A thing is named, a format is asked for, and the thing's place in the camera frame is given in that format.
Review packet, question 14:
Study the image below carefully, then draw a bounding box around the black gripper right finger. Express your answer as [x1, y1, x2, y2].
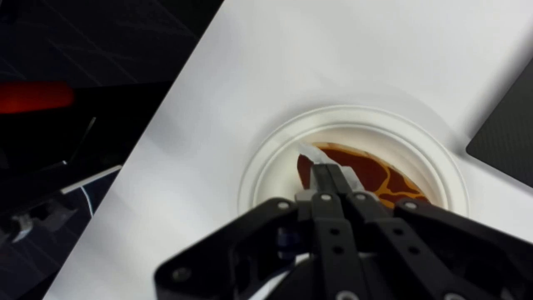
[327, 163, 533, 300]

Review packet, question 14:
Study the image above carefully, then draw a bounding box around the black laptop blue screen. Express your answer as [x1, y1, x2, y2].
[465, 59, 533, 188]

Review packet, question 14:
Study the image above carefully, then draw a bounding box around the white tissue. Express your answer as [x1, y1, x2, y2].
[244, 139, 364, 300]

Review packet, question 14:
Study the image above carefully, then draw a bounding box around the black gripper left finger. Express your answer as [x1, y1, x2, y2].
[154, 163, 357, 300]

